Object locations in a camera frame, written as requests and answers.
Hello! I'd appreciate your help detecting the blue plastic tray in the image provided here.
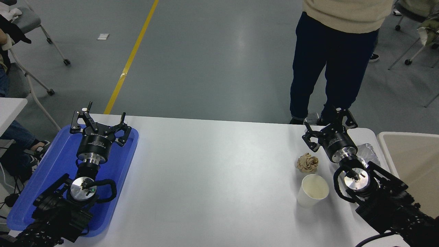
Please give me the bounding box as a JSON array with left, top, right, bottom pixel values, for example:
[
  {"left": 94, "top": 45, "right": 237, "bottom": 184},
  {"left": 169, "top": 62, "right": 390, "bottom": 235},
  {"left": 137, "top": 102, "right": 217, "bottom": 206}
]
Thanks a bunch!
[{"left": 7, "top": 124, "right": 139, "bottom": 238}]

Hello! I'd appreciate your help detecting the crumpled tan paper ball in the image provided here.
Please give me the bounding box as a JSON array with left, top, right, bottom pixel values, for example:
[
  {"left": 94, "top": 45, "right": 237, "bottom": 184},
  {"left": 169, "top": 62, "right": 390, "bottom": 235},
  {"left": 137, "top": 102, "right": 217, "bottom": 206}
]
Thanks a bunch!
[{"left": 296, "top": 153, "right": 319, "bottom": 173}]

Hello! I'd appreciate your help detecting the black garment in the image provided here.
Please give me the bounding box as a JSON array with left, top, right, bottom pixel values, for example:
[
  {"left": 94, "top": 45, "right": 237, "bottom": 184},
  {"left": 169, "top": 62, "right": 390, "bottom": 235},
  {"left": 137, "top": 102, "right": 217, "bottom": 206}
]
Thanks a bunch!
[{"left": 0, "top": 14, "right": 32, "bottom": 45}]

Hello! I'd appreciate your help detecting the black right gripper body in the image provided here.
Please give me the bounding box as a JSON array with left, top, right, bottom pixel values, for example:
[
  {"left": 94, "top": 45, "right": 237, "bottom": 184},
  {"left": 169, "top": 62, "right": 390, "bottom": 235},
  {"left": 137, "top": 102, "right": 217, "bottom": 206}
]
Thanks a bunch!
[{"left": 320, "top": 126, "right": 359, "bottom": 162}]

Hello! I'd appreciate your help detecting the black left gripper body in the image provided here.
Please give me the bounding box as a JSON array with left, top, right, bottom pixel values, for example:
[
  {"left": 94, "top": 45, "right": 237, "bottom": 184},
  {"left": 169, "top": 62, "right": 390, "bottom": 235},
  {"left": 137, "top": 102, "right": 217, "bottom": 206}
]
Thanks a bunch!
[{"left": 76, "top": 127, "right": 116, "bottom": 160}]

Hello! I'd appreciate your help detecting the black floor cable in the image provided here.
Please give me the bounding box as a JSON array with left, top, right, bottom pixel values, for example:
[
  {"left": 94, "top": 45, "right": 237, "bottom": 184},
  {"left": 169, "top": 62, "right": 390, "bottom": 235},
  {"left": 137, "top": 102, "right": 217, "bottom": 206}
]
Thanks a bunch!
[{"left": 0, "top": 161, "right": 22, "bottom": 220}]

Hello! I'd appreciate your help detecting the white paper cup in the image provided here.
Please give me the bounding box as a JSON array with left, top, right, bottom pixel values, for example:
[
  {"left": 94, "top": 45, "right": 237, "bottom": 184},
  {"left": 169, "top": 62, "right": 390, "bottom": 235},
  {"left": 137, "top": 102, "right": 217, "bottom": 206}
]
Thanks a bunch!
[{"left": 297, "top": 174, "right": 330, "bottom": 208}]

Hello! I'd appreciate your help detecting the white cloth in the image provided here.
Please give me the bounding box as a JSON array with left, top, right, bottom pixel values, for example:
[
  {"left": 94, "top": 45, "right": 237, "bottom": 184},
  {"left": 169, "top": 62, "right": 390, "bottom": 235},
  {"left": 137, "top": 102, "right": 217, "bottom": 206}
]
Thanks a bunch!
[{"left": 0, "top": 7, "right": 23, "bottom": 23}]

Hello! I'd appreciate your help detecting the person on foot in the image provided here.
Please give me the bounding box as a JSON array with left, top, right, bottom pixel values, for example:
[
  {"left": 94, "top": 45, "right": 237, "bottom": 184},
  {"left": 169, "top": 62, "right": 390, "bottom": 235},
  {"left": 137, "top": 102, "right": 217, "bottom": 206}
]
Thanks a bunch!
[{"left": 289, "top": 0, "right": 395, "bottom": 126}]

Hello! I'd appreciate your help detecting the small white side table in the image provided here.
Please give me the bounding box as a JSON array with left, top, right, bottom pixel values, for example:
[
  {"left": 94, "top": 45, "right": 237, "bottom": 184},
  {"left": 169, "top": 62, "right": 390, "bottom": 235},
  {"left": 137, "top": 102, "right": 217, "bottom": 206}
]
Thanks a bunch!
[{"left": 0, "top": 98, "right": 28, "bottom": 136}]

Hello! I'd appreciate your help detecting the castor chair with cloth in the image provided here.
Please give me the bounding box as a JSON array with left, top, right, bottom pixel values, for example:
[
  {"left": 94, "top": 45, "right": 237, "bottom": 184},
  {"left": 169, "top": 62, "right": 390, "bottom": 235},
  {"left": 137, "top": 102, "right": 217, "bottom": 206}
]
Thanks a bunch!
[{"left": 388, "top": 16, "right": 439, "bottom": 71}]

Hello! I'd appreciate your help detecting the large pale bin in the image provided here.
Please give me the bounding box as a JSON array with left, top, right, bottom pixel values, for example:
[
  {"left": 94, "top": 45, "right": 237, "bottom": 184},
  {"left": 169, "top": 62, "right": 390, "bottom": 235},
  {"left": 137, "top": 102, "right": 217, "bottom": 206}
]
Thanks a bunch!
[{"left": 377, "top": 132, "right": 439, "bottom": 220}]

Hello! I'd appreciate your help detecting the grey castor chair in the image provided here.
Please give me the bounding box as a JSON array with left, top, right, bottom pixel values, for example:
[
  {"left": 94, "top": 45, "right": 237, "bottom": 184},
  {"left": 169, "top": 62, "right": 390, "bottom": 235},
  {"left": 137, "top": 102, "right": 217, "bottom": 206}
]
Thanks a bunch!
[{"left": 0, "top": 0, "right": 71, "bottom": 66}]

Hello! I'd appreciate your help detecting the silver foil tray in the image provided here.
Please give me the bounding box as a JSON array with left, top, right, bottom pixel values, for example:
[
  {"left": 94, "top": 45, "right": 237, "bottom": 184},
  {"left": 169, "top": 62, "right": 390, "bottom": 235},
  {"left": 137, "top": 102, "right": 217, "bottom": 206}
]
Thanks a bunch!
[{"left": 356, "top": 143, "right": 381, "bottom": 168}]

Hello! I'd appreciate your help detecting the white-framed castor chair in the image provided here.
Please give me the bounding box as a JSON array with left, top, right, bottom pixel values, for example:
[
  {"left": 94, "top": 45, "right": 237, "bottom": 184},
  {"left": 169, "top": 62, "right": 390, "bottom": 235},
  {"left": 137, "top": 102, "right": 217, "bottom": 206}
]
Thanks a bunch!
[{"left": 6, "top": 48, "right": 61, "bottom": 131}]

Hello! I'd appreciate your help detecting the person beside chairs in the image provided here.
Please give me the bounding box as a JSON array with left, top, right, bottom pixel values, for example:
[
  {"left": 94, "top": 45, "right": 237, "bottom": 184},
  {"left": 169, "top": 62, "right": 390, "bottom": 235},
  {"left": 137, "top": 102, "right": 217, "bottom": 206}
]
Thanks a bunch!
[{"left": 369, "top": 34, "right": 380, "bottom": 63}]

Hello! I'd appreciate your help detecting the seated person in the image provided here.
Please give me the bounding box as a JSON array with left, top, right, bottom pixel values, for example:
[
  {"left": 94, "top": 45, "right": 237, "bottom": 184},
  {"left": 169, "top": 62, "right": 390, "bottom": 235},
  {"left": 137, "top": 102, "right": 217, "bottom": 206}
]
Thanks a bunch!
[{"left": 0, "top": 29, "right": 51, "bottom": 182}]

